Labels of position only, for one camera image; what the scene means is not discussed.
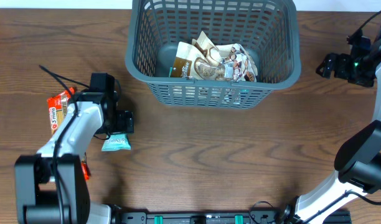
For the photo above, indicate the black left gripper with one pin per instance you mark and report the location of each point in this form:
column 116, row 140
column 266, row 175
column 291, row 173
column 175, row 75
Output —
column 126, row 121

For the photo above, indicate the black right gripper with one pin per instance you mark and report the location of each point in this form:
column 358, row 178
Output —
column 340, row 69

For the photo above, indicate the orange spaghetti pasta packet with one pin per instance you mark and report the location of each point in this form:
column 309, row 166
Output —
column 57, row 106

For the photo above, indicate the teal snack bar wrapper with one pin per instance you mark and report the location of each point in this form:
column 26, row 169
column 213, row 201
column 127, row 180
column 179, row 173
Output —
column 116, row 142

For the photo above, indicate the brown white mushroom pouch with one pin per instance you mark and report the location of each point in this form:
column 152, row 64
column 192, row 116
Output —
column 190, row 63

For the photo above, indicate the brown white coconut pouch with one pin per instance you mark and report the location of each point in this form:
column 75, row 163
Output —
column 232, row 56

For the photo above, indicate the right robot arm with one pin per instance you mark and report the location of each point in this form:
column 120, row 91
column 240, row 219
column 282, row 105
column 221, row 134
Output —
column 357, row 166

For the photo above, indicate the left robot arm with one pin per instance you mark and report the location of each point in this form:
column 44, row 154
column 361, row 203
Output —
column 50, row 184

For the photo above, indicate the grey plastic mesh basket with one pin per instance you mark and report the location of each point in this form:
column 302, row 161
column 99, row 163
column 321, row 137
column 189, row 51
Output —
column 268, row 31

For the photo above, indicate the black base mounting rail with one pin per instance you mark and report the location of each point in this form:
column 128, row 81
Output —
column 256, row 216

